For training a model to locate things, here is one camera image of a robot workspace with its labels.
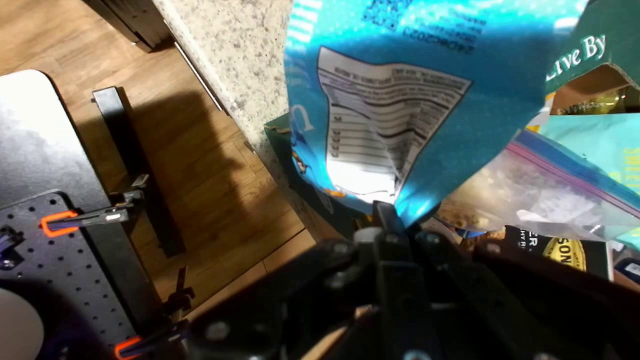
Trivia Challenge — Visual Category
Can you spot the clear plastic bag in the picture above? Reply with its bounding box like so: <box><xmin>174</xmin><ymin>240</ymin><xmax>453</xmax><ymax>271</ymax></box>
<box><xmin>439</xmin><ymin>128</ymin><xmax>640</xmax><ymax>253</ymax></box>

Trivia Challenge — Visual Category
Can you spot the green cardboard box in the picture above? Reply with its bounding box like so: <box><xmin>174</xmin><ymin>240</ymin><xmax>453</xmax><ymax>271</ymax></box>
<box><xmin>542</xmin><ymin>0</ymin><xmax>640</xmax><ymax>117</ymax></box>

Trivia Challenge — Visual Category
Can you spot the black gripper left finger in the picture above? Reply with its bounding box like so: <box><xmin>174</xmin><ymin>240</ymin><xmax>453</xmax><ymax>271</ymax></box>
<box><xmin>178</xmin><ymin>198</ymin><xmax>410</xmax><ymax>360</ymax></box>

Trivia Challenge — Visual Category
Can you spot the black snack pack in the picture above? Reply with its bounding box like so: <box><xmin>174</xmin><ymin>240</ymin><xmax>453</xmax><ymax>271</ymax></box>
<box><xmin>466</xmin><ymin>222</ymin><xmax>640</xmax><ymax>285</ymax></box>

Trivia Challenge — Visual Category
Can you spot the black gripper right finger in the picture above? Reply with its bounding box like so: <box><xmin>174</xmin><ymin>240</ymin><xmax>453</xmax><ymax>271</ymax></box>
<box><xmin>406</xmin><ymin>222</ymin><xmax>640</xmax><ymax>360</ymax></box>

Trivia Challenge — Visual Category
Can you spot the black electric stove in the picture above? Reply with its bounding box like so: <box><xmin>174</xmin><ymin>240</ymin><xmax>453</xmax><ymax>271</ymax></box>
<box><xmin>83</xmin><ymin>0</ymin><xmax>176</xmax><ymax>54</ymax></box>

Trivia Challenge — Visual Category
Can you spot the light blue snack pack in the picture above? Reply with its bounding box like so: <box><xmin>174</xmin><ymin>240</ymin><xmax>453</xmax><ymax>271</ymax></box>
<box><xmin>283</xmin><ymin>0</ymin><xmax>592</xmax><ymax>231</ymax></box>

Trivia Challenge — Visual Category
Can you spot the teal snack bag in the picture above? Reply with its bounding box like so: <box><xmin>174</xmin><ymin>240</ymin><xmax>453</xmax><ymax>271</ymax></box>
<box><xmin>539</xmin><ymin>110</ymin><xmax>640</xmax><ymax>196</ymax></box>

